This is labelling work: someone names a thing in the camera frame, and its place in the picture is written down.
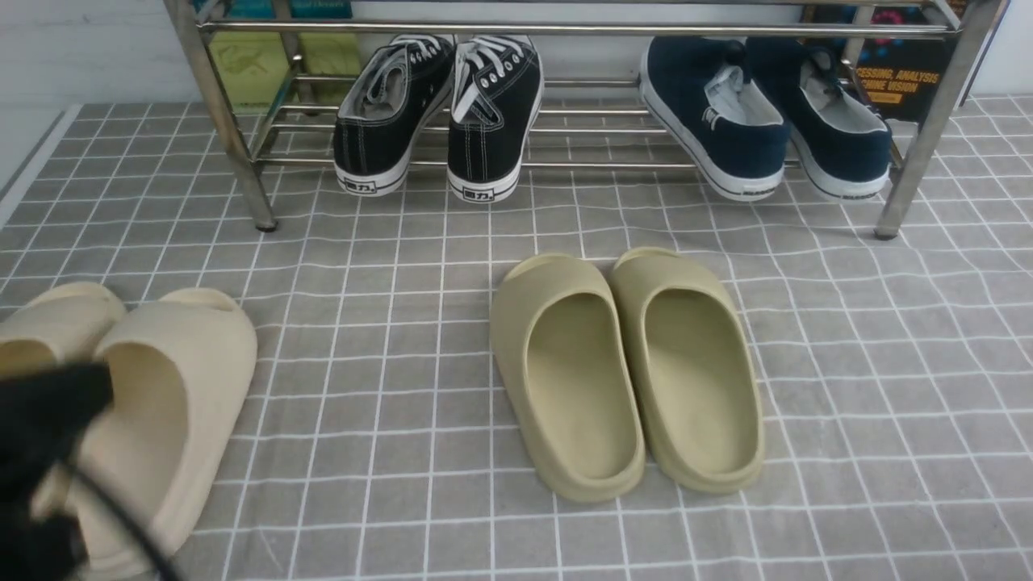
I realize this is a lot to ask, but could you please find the black canvas sneaker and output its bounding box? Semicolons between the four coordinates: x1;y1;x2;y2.
447;36;545;203
332;34;458;196

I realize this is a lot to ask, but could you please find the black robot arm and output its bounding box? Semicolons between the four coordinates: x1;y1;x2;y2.
1;362;113;580

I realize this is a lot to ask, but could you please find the metal shoe rack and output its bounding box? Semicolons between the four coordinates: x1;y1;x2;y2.
165;1;1008;241

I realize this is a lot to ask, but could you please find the yellow-green box behind rack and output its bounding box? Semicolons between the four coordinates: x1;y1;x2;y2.
209;31;364;114

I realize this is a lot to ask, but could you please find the olive green slipper left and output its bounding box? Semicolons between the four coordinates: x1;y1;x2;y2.
488;253;646;503

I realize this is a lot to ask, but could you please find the olive green slipper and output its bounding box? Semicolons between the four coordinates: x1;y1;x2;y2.
609;247;765;495
488;253;646;503

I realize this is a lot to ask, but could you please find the olive green slipper right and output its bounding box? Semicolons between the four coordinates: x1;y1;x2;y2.
609;247;765;495

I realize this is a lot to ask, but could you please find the navy sneaker left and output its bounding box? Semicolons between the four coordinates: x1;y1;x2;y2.
638;36;790;202

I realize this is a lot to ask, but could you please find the navy sneaker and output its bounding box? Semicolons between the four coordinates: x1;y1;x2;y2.
638;36;790;202
746;37;893;202

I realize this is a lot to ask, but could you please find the cream slipper inner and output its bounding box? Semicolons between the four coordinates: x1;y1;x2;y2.
77;287;257;553

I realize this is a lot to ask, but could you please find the cream slipper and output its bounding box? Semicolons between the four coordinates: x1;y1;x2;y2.
77;287;257;553
1;281;127;378

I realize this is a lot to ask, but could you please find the navy sneaker right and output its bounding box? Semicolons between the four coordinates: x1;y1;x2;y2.
746;37;893;202

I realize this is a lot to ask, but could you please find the grey checked floor mat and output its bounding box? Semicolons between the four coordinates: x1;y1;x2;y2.
2;95;1032;580

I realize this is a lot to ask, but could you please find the cream slipper far left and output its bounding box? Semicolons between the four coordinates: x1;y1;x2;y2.
1;281;127;378

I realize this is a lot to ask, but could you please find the dark printed box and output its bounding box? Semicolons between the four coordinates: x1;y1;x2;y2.
801;5;952;123

